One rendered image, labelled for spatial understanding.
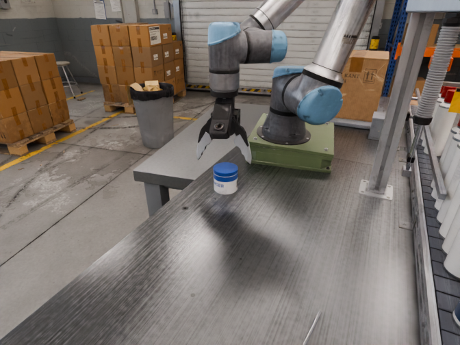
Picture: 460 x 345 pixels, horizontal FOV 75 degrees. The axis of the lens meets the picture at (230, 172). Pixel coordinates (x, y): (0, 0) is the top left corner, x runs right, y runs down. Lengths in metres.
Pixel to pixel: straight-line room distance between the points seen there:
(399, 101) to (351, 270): 0.43
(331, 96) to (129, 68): 3.84
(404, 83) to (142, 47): 3.78
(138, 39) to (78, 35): 2.87
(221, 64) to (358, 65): 0.83
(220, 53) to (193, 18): 4.88
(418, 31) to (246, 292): 0.67
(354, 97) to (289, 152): 0.58
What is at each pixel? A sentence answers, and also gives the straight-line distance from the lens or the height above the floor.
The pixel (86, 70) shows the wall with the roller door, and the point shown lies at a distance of 7.14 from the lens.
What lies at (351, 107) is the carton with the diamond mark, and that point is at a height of 0.91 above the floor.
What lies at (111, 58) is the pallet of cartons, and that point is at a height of 0.74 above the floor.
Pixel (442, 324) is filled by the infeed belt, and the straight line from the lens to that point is 0.59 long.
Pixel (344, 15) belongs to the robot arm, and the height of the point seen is 1.28.
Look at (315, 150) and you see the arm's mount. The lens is 0.99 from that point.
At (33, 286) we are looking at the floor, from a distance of 2.00.
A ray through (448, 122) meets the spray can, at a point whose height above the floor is 0.99.
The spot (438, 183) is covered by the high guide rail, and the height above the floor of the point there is 0.96.
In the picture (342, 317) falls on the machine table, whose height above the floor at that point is 0.83.
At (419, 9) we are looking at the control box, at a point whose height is 1.29.
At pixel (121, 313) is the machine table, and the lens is 0.60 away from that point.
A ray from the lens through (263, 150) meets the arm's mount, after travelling 1.00.
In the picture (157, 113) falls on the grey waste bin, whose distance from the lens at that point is 3.16.
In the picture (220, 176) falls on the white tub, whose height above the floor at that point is 0.89.
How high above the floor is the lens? 1.29
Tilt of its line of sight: 28 degrees down
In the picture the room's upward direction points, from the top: straight up
